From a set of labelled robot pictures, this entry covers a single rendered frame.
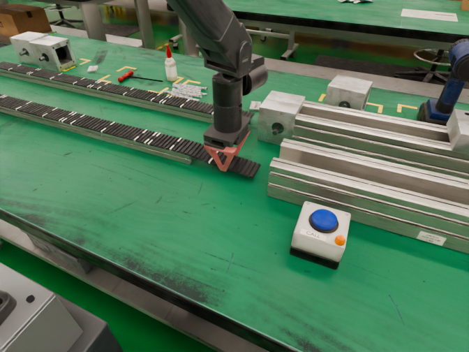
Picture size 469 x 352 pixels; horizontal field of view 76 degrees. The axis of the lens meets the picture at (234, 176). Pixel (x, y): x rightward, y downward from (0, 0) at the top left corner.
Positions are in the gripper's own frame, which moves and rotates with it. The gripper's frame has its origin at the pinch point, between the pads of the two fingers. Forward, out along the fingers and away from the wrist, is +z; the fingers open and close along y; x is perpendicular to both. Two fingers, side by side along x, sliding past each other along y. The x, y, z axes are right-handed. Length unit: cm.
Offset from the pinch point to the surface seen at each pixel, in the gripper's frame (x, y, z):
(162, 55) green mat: 57, 58, 2
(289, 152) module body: -13.1, 2.1, -4.9
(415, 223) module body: -38.1, -4.0, -0.9
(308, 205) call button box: -20.0, -10.4, -3.8
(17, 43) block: 101, 28, -5
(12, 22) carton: 330, 176, 43
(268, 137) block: -4.9, 13.8, 0.5
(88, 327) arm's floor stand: 3.3, -40.0, 2.6
